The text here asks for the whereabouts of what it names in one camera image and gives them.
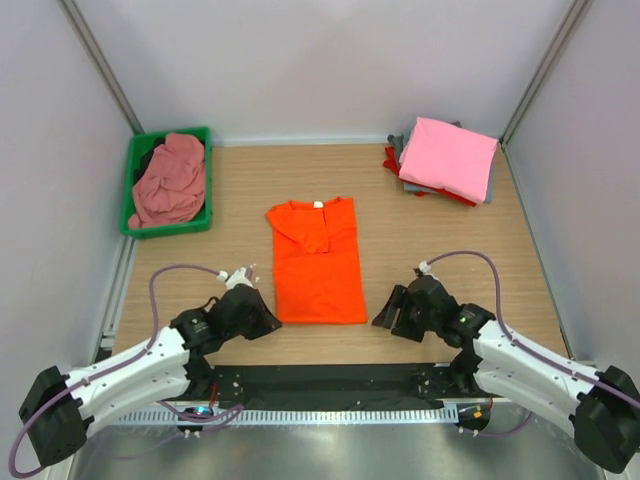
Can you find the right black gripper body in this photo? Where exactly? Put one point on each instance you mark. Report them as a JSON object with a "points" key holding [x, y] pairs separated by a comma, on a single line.
{"points": [[431, 322]]}

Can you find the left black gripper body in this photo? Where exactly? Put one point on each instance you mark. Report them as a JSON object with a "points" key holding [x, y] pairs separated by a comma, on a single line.
{"points": [[255, 325]]}

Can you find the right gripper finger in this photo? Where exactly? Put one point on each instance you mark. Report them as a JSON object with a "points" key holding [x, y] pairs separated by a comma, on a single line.
{"points": [[386, 318], [408, 323]]}

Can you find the orange t shirt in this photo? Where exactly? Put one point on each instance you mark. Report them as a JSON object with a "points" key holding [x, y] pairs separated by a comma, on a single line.
{"points": [[316, 263]]}

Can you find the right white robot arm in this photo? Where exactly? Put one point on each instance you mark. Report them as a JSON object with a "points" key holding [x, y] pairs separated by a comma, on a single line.
{"points": [[599, 410]]}

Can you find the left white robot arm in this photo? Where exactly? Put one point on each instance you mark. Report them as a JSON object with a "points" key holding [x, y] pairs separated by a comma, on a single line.
{"points": [[62, 411]]}

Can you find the crumpled dusty pink shirt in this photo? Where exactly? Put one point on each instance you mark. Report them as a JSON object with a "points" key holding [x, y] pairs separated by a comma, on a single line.
{"points": [[170, 184]]}

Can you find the folded pink t shirt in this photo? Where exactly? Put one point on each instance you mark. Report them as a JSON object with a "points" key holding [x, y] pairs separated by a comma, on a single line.
{"points": [[445, 160]]}

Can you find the green plastic bin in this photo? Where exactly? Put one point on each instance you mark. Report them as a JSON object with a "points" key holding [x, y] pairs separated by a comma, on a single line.
{"points": [[142, 144]]}

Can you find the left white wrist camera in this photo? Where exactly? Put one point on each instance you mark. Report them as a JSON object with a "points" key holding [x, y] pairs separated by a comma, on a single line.
{"points": [[243, 275]]}

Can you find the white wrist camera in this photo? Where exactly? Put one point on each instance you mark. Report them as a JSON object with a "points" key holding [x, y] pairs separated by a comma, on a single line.
{"points": [[424, 269], [243, 275]]}

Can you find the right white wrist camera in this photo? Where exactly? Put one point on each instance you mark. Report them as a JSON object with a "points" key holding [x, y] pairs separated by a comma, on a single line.
{"points": [[424, 269]]}

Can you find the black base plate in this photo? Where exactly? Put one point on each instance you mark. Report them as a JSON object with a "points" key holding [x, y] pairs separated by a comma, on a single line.
{"points": [[276, 384]]}

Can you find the white slotted cable duct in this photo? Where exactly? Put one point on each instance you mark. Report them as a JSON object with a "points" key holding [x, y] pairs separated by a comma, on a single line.
{"points": [[158, 416]]}

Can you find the aluminium frame rail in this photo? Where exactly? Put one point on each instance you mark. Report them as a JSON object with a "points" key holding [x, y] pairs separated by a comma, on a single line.
{"points": [[575, 365]]}

